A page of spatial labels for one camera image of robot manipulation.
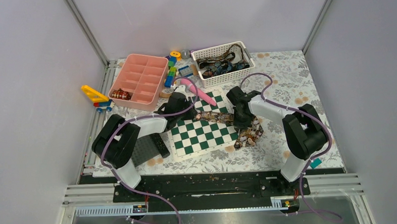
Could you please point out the purple glitter microphone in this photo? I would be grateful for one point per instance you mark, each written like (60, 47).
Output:
(185, 54)

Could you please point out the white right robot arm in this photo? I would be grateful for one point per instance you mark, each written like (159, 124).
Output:
(305, 133)

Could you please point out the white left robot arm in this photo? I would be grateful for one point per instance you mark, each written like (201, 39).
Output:
(116, 141)

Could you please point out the green white chessboard mat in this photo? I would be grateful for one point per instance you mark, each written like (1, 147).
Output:
(189, 139)

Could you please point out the rolled red patterned tie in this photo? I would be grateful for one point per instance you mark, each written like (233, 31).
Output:
(121, 94)

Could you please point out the blue grey lego brick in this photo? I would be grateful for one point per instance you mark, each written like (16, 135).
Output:
(185, 71)

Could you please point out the small teal block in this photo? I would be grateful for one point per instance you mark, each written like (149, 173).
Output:
(315, 163)

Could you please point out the wooden rectangular block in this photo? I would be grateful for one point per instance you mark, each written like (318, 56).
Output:
(194, 70)

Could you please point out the grey lego baseplate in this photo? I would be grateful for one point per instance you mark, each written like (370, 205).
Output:
(145, 149)

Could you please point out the yellow toy crane car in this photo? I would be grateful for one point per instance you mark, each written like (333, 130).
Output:
(100, 101)

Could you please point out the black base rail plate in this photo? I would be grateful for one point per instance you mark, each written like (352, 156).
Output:
(222, 190)

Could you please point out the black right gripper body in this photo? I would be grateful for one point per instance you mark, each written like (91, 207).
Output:
(242, 121)

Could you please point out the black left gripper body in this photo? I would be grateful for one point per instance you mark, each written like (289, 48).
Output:
(188, 115)

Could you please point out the colourful lego block vehicle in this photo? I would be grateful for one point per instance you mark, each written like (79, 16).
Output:
(173, 57)

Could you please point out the brown floral patterned tie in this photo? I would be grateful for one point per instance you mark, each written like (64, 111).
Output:
(246, 137)

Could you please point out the white perforated plastic basket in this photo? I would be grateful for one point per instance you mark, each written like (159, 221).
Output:
(233, 52)

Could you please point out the pink divided organizer tray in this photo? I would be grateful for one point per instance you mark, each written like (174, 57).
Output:
(143, 77)

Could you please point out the wooden arch block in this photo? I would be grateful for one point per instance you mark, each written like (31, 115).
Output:
(166, 93)

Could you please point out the blue patterned tie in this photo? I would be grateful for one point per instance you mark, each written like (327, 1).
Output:
(222, 68)

